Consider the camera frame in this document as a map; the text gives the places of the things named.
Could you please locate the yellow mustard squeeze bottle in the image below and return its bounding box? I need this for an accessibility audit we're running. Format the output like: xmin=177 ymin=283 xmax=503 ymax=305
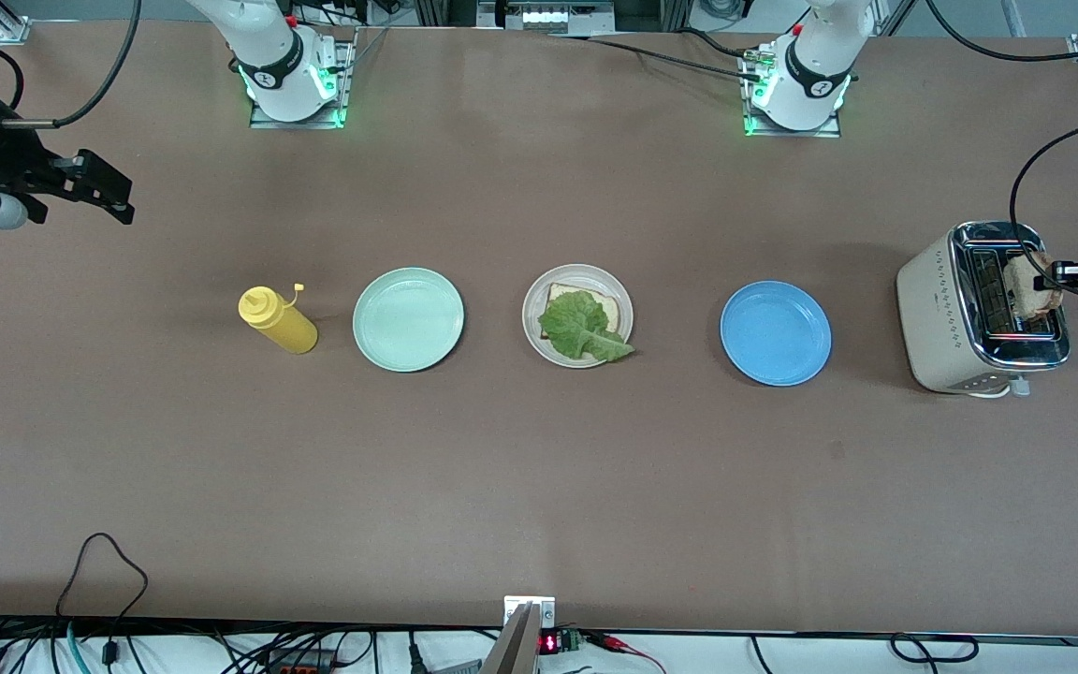
xmin=239 ymin=283 xmax=319 ymax=355

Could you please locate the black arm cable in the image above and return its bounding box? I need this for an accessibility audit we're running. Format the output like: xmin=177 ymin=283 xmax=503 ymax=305
xmin=0 ymin=0 xmax=142 ymax=127
xmin=923 ymin=0 xmax=1078 ymax=302

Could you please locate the blue plate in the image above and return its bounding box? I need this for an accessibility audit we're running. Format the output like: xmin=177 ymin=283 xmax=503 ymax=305
xmin=721 ymin=281 xmax=833 ymax=387

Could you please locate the black oval coiled cable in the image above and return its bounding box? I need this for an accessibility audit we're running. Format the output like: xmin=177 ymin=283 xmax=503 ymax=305
xmin=890 ymin=633 xmax=980 ymax=664

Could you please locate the flat-bottomed bread slice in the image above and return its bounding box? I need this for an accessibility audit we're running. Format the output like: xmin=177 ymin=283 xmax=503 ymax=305
xmin=544 ymin=284 xmax=622 ymax=344

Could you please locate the white metal edge bracket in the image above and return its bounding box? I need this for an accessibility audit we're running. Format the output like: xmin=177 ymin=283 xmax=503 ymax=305
xmin=503 ymin=595 xmax=557 ymax=630

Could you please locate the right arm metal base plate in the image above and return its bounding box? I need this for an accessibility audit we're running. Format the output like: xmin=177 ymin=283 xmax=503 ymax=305
xmin=249 ymin=26 xmax=357 ymax=129

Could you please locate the round-topped bread slice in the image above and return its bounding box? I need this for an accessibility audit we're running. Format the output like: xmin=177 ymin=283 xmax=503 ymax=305
xmin=1006 ymin=251 xmax=1064 ymax=319

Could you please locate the long black table cable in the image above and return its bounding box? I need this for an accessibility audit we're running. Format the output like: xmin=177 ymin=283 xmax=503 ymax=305
xmin=546 ymin=32 xmax=765 ymax=83

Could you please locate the beige chrome toaster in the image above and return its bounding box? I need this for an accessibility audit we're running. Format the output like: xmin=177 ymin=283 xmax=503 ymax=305
xmin=896 ymin=221 xmax=1071 ymax=399

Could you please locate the white lit control unit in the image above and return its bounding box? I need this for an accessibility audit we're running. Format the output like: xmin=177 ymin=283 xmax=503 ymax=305
xmin=476 ymin=0 xmax=615 ymax=32

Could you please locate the green lettuce leaf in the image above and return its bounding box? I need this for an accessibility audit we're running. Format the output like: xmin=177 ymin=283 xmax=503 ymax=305
xmin=538 ymin=290 xmax=636 ymax=363

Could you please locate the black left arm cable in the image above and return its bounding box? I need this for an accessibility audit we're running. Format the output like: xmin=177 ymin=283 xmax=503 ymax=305
xmin=923 ymin=0 xmax=1078 ymax=302

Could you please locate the mint green plate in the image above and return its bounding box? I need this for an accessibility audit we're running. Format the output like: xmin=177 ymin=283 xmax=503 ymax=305
xmin=353 ymin=268 xmax=465 ymax=373

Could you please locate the short black table cable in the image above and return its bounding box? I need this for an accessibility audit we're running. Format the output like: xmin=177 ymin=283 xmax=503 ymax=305
xmin=677 ymin=26 xmax=750 ymax=61

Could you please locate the beige plate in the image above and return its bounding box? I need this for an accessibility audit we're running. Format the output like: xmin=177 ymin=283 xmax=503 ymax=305
xmin=522 ymin=264 xmax=634 ymax=369

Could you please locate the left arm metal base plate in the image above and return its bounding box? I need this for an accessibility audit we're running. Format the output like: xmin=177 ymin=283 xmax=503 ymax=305
xmin=740 ymin=42 xmax=844 ymax=139

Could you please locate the grey metal bar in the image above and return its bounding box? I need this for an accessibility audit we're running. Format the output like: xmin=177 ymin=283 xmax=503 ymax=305
xmin=480 ymin=604 xmax=541 ymax=674

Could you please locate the red wire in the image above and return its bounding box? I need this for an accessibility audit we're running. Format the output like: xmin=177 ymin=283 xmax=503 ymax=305
xmin=586 ymin=632 xmax=666 ymax=674

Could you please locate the thin black looped cable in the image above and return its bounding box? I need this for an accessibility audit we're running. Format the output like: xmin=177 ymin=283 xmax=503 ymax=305
xmin=55 ymin=534 xmax=149 ymax=666

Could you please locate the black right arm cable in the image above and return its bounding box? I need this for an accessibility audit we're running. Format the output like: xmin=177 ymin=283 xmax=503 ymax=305
xmin=0 ymin=0 xmax=142 ymax=127

